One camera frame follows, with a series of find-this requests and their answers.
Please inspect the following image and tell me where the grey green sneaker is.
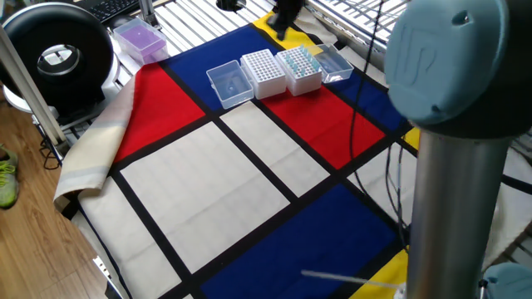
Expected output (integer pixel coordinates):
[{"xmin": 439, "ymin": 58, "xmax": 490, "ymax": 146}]
[{"xmin": 0, "ymin": 143, "xmax": 20, "ymax": 211}]

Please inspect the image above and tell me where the white cable tie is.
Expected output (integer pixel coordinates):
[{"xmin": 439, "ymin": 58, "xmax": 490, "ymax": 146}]
[{"xmin": 301, "ymin": 269, "xmax": 404, "ymax": 288}]

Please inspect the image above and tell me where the white pipette tip holder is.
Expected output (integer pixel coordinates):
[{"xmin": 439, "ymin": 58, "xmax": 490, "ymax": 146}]
[
  {"xmin": 239, "ymin": 48, "xmax": 288, "ymax": 100},
  {"xmin": 274, "ymin": 44, "xmax": 324, "ymax": 97}
]

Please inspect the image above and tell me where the black round knob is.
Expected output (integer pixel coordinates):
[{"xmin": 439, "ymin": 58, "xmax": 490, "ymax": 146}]
[{"xmin": 215, "ymin": 0, "xmax": 247, "ymax": 12}]

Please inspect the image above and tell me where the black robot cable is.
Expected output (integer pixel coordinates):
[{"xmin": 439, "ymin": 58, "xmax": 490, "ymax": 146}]
[
  {"xmin": 384, "ymin": 145, "xmax": 411, "ymax": 250},
  {"xmin": 348, "ymin": 0, "xmax": 411, "ymax": 250}
]

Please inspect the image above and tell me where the white corner bracket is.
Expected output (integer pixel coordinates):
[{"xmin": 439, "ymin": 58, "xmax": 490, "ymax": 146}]
[{"xmin": 91, "ymin": 255, "xmax": 113, "ymax": 287}]

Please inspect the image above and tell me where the clear box purple insert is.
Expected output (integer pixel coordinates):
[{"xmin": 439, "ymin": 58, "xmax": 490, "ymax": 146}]
[{"xmin": 112, "ymin": 17, "xmax": 170, "ymax": 66}]

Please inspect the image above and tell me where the black ring device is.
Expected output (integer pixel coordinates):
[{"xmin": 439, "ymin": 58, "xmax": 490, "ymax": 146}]
[{"xmin": 0, "ymin": 2, "xmax": 116, "ymax": 115}]

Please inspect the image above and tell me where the aluminium frame post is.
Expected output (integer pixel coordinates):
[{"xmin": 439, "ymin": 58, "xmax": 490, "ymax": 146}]
[
  {"xmin": 138, "ymin": 0, "xmax": 162, "ymax": 29},
  {"xmin": 0, "ymin": 24, "xmax": 70, "ymax": 149}
]

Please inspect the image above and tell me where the clear plastic holder lid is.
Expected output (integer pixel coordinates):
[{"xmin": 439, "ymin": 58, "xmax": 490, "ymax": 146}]
[
  {"xmin": 205, "ymin": 60, "xmax": 255, "ymax": 110},
  {"xmin": 313, "ymin": 43, "xmax": 355, "ymax": 84}
]

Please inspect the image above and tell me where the Mondrian pattern tablecloth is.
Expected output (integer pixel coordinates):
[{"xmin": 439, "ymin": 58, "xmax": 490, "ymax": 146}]
[{"xmin": 72, "ymin": 10, "xmax": 532, "ymax": 299}]

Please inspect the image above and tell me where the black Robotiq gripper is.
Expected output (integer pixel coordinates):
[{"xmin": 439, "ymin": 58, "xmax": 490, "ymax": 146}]
[{"xmin": 267, "ymin": 0, "xmax": 307, "ymax": 42}]

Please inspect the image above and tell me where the black computer keyboard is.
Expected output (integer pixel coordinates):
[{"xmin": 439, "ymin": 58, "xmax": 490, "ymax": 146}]
[{"xmin": 81, "ymin": 0, "xmax": 142, "ymax": 22}]

